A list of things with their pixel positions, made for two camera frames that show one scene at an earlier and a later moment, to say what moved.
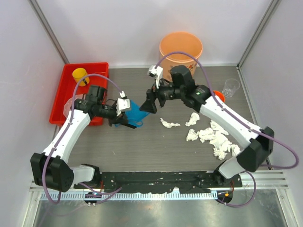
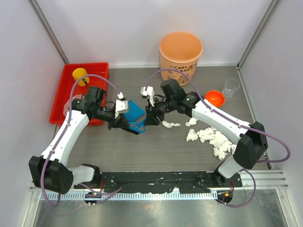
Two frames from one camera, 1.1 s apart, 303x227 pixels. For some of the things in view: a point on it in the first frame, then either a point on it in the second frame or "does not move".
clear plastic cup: x=231 y=86 does not move
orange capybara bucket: x=180 y=42 does not move
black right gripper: x=149 y=106 → x=151 y=118
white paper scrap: x=206 y=134 does not move
